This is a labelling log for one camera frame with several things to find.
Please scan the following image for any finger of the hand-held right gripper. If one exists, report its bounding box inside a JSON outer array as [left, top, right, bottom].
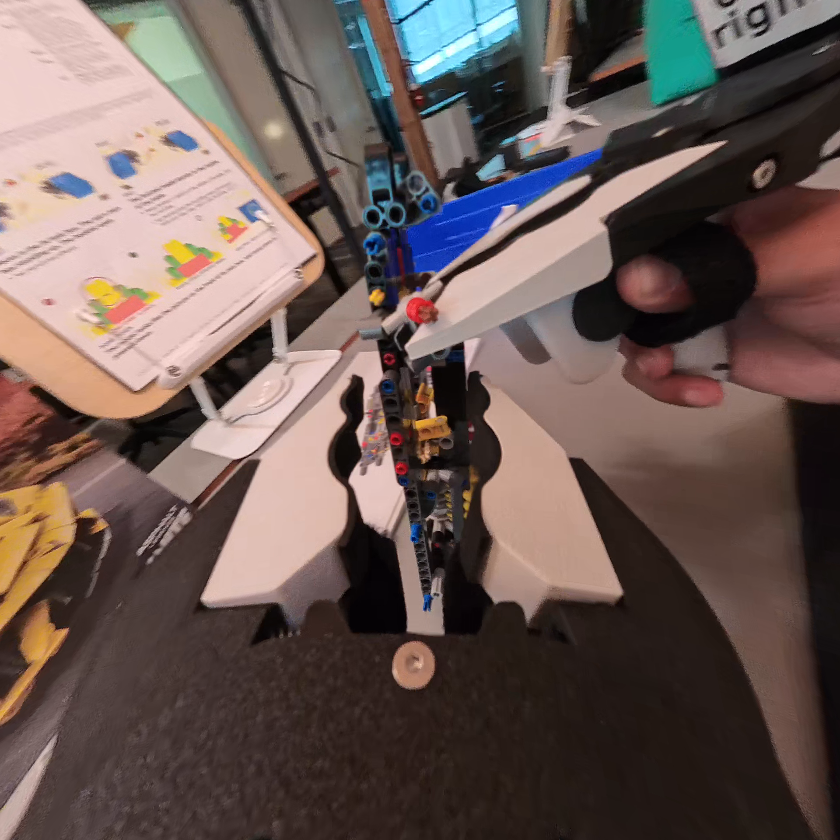
[[381, 174, 602, 338], [402, 140, 729, 363]]

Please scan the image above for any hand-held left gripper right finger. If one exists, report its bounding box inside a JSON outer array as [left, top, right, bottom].
[[468, 371, 626, 609]]

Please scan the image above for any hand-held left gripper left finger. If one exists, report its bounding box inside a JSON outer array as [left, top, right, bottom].
[[200, 375, 366, 613]]

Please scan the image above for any grey lego connector red pin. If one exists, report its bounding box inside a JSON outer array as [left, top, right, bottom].
[[358, 294, 442, 343]]

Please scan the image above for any long lego car chassis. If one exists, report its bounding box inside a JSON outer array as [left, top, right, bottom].
[[360, 141, 483, 611]]

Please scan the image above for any white lego instruction booklet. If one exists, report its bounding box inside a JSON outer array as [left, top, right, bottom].
[[348, 351, 408, 546]]

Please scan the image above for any lego set box yellow car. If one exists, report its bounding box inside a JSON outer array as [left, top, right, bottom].
[[0, 367, 198, 840]]

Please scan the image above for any person's right hand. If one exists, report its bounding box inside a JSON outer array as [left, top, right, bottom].
[[617, 187, 840, 409]]

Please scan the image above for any blue plastic bin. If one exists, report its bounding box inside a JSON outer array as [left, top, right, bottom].
[[406, 147, 605, 277]]

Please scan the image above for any teal panel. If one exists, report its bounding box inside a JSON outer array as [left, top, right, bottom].
[[643, 0, 721, 107]]

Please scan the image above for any small wooden document stand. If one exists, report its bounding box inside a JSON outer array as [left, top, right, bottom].
[[538, 56, 602, 148]]

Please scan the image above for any task sheet on wooden stand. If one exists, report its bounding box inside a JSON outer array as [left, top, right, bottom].
[[0, 0, 343, 460]]

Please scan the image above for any black perforated panel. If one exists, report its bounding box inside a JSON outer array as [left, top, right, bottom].
[[787, 397, 840, 815]]

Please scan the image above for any printed instruction sheet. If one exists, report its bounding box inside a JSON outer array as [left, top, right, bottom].
[[0, 0, 320, 392]]

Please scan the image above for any wooden post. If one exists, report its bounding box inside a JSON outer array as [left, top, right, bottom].
[[360, 0, 442, 191]]

